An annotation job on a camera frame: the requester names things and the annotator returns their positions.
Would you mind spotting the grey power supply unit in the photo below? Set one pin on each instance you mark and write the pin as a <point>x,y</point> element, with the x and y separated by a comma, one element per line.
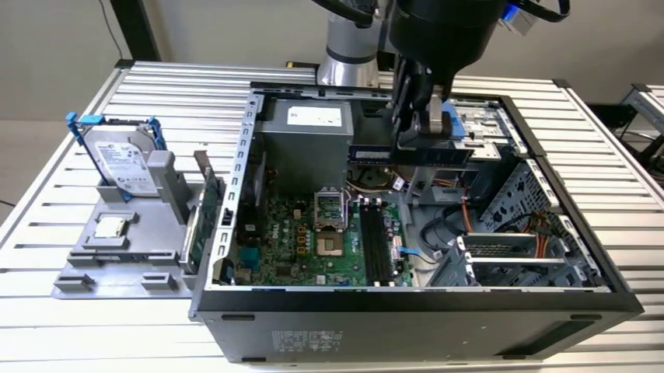
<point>306,155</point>

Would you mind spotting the black upright post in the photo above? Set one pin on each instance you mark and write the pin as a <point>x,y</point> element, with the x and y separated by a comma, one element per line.
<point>138,31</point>

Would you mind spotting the grey parts rack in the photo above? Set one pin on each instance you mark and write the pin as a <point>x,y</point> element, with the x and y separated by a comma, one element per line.
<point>150,233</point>

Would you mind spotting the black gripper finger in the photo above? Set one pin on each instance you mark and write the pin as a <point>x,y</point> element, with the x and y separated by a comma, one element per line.
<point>406,109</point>
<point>439,116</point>

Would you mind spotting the green graphics card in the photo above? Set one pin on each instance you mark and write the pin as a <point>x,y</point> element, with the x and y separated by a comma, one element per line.
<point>207,217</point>

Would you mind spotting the black RAM slot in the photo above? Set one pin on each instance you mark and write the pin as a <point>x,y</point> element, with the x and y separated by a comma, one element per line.
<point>366,241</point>
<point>372,241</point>
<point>385,241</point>
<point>378,241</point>

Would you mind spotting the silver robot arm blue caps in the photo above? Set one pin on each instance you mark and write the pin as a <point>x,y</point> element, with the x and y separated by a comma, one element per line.
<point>348,46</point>

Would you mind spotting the blue drive latch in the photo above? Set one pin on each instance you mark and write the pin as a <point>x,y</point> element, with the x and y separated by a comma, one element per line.
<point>456,124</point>

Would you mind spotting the thin locking lever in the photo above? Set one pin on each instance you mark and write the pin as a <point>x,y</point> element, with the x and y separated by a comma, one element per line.
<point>344,213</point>

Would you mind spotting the yellow black connector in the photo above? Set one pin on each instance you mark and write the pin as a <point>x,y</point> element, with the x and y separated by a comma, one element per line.
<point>292,64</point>

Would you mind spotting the black open PC case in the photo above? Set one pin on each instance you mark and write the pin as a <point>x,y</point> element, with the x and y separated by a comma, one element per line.
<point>364,326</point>

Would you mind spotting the CPU socket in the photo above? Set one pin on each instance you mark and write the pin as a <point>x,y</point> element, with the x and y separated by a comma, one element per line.
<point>330,245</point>

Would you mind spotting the grey metal disk bay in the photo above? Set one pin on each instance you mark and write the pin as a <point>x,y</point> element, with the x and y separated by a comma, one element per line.
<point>497,241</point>

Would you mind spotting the silver CPU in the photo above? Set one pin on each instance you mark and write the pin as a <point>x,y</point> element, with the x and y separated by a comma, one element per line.
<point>110,228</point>

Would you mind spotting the green motherboard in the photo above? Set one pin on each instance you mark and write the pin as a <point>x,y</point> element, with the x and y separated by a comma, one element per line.
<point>280,248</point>

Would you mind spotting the silver metal drive cage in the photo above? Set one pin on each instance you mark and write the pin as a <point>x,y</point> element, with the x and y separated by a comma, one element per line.
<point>421,182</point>

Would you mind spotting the hard disk in blue carrier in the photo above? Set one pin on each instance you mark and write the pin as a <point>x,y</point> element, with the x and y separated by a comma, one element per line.
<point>117,159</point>

